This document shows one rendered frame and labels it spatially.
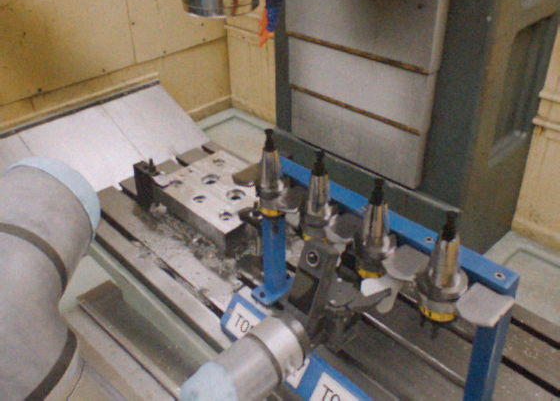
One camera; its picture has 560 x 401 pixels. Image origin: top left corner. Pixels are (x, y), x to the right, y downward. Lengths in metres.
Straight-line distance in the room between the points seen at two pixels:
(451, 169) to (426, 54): 0.32
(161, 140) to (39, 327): 1.67
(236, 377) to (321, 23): 1.07
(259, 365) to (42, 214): 0.32
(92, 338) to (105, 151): 0.84
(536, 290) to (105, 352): 1.18
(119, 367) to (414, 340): 0.63
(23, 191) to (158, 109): 1.70
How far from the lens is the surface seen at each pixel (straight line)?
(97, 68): 2.23
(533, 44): 1.69
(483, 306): 0.81
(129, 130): 2.19
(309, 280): 0.77
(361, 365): 1.13
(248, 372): 0.73
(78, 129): 2.17
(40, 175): 0.63
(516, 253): 1.94
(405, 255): 0.86
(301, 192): 0.97
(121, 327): 1.44
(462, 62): 1.41
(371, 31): 1.47
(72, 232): 0.60
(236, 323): 1.14
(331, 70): 1.60
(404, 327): 1.20
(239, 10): 1.11
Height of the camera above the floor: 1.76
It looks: 29 degrees down
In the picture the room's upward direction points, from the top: 3 degrees counter-clockwise
